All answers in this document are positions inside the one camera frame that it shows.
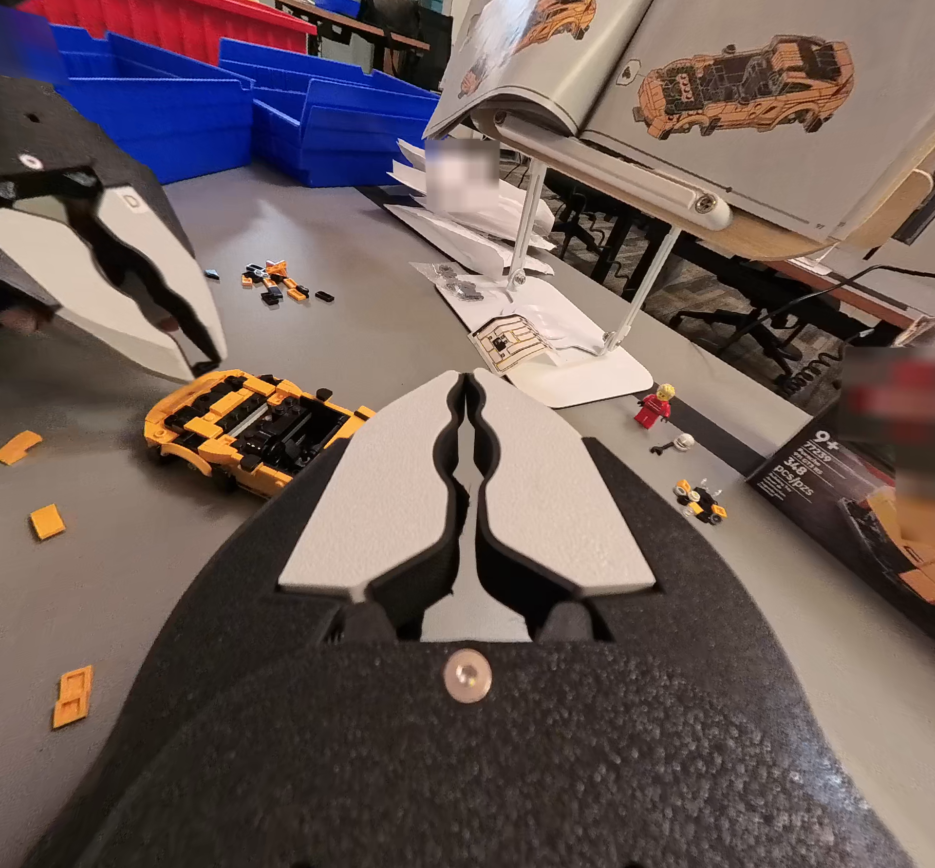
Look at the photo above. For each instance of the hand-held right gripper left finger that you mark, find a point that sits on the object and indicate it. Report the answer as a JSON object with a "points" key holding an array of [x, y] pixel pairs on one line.
{"points": [[387, 503]]}

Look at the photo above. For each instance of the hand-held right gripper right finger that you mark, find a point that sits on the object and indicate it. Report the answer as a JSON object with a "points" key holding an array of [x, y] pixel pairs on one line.
{"points": [[562, 503]]}

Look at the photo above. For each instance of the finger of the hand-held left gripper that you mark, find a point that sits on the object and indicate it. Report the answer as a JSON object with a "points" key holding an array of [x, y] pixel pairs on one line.
{"points": [[179, 283], [73, 276]]}

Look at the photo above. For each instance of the orange lego car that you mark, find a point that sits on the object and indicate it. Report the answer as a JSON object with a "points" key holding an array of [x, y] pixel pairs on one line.
{"points": [[219, 408]]}

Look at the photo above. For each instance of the lego instruction booklet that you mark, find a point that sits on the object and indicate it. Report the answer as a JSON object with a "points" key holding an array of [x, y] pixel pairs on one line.
{"points": [[730, 6]]}

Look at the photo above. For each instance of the pile of orange black lego pieces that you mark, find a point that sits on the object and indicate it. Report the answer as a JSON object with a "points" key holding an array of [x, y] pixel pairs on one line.
{"points": [[277, 280]]}

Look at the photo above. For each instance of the red lego minifigure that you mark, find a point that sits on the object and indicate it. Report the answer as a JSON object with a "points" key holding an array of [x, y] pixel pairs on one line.
{"points": [[652, 409]]}

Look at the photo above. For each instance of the white lego helmet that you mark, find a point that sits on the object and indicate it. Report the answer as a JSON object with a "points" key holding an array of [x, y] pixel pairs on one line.
{"points": [[684, 442]]}

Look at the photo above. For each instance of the cluster of round lego pieces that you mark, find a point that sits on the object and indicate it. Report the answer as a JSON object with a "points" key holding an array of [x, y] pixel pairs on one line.
{"points": [[701, 503]]}

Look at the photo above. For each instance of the lego sticker sheet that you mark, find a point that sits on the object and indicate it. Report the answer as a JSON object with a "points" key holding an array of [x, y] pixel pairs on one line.
{"points": [[511, 342]]}

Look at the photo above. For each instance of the orange curved lego slope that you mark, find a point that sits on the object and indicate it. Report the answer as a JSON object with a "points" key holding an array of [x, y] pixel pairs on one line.
{"points": [[47, 522], [18, 448]]}

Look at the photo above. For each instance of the black lego box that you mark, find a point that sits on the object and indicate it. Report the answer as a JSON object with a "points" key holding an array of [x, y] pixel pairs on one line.
{"points": [[818, 503]]}

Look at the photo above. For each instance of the person's left hand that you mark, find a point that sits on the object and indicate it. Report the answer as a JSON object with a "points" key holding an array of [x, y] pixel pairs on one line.
{"points": [[22, 316]]}

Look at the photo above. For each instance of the white wooden book stand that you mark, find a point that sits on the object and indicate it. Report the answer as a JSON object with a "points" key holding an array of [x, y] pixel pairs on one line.
{"points": [[599, 378]]}

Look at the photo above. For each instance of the red plastic bin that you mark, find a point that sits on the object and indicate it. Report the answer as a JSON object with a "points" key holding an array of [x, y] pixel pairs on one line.
{"points": [[182, 13]]}

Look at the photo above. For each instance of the black office chair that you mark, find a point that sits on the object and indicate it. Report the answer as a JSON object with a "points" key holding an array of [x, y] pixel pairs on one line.
{"points": [[584, 225], [767, 342]]}

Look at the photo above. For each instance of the wooden desk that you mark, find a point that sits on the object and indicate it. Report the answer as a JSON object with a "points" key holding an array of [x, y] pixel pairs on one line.
{"points": [[876, 302], [299, 6]]}

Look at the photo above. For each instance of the small blue plastic bin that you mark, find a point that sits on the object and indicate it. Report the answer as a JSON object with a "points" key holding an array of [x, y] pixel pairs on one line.
{"points": [[336, 2]]}

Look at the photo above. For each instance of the orange lego bracket piece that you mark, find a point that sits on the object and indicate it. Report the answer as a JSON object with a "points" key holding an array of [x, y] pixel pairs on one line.
{"points": [[73, 696]]}

